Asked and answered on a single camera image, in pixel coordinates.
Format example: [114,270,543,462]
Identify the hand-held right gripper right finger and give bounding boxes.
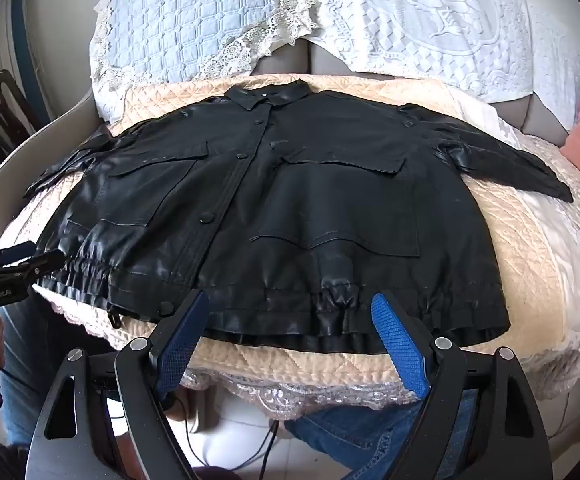
[370,291,555,480]

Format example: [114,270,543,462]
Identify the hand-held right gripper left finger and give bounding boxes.
[26,289,211,480]

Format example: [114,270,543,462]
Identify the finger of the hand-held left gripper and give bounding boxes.
[0,249,66,286]
[0,241,38,266]

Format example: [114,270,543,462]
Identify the black leather jacket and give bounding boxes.
[24,79,575,356]

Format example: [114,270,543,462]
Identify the beige sofa armrest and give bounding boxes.
[0,105,103,243]

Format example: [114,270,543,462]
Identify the person's right leg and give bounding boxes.
[285,390,476,480]

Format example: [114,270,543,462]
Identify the beige quilted mat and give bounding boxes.
[0,74,566,411]

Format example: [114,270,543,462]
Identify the dark wooden chair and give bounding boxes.
[0,70,45,136]

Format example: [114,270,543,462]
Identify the blue striped curtain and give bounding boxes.
[0,0,38,126]

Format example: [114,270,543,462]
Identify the grey sofa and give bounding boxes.
[250,37,580,133]

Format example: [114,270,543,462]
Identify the white lace cushion cover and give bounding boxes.
[290,0,580,106]

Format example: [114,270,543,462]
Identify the black cable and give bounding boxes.
[250,420,281,480]
[167,395,211,468]

